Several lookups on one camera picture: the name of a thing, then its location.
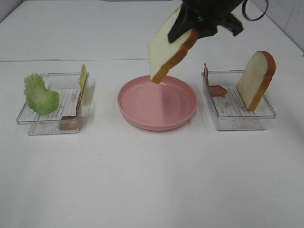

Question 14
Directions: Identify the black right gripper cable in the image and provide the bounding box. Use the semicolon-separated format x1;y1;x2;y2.
241;0;267;21

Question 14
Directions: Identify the clear plastic tray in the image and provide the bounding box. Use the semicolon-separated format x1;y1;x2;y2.
201;68;276;131
16;72;94;135

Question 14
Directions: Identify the yellow cheese slice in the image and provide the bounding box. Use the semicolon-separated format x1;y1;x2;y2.
78;64;88;91

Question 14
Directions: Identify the brown bacon strip tray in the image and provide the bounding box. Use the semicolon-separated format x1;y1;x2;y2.
59;91;83;131

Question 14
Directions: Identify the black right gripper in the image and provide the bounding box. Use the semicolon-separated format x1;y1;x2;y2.
168;0;244;43

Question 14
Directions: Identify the clear left plastic tray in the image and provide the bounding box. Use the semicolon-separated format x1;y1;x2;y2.
16;72;94;135

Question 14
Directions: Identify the green lettuce leaf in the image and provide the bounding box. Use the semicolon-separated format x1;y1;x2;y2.
24;73;59;114

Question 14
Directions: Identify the bread slice with brown crust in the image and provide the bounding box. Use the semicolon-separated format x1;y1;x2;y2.
148;6;199;84

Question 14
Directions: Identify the upright bread slice right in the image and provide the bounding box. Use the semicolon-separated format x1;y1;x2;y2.
236;51;276;111

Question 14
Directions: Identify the pink round plate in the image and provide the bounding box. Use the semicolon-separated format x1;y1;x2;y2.
117;75;197;131

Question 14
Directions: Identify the clear right plastic tray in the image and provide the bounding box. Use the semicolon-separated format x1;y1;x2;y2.
201;68;276;131

